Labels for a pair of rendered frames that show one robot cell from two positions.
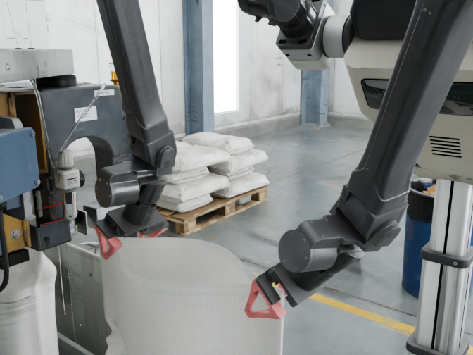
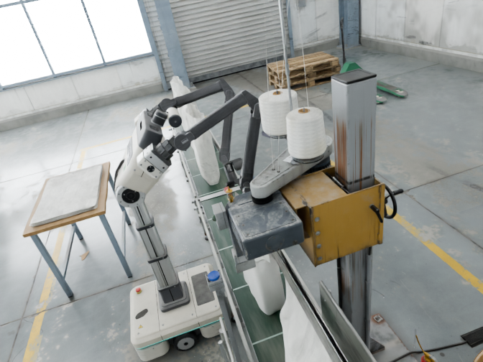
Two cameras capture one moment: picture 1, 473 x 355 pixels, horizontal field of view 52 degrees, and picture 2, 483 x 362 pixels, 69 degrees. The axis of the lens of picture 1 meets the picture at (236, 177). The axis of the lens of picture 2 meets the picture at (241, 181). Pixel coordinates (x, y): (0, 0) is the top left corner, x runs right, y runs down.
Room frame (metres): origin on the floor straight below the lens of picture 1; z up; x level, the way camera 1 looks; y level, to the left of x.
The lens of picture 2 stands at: (2.03, 1.13, 2.15)
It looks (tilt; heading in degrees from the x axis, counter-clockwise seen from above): 31 degrees down; 221
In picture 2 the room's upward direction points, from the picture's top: 11 degrees counter-clockwise
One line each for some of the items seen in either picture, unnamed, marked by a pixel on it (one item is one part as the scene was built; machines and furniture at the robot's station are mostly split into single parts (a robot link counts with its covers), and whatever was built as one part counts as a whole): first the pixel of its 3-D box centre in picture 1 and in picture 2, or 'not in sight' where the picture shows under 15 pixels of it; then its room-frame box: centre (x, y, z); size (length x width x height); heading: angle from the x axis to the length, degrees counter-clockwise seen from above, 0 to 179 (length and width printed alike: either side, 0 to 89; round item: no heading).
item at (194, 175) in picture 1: (168, 169); not in sight; (4.04, 0.58, 0.44); 0.66 x 0.42 x 0.14; 46
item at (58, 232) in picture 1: (46, 231); not in sight; (0.98, 0.41, 1.04); 0.08 x 0.06 x 0.05; 142
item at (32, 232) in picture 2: not in sight; (88, 225); (0.93, -1.79, 0.37); 0.95 x 0.62 x 0.75; 52
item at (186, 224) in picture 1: (195, 200); not in sight; (4.31, 0.38, 0.07); 1.20 x 0.82 x 0.14; 144
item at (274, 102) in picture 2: not in sight; (279, 111); (0.81, 0.36, 1.61); 0.17 x 0.17 x 0.17
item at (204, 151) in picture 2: not in sight; (203, 144); (-0.21, -1.23, 0.74); 0.47 x 0.22 x 0.72; 50
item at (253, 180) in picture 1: (234, 183); not in sight; (4.43, 0.02, 0.20); 0.67 x 0.43 x 0.15; 142
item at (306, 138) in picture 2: not in sight; (305, 131); (0.98, 0.56, 1.61); 0.15 x 0.14 x 0.17; 52
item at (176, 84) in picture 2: not in sight; (183, 105); (-1.10, -2.35, 0.74); 0.47 x 0.20 x 0.72; 54
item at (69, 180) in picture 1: (69, 187); not in sight; (0.96, 0.34, 1.14); 0.05 x 0.04 x 0.16; 142
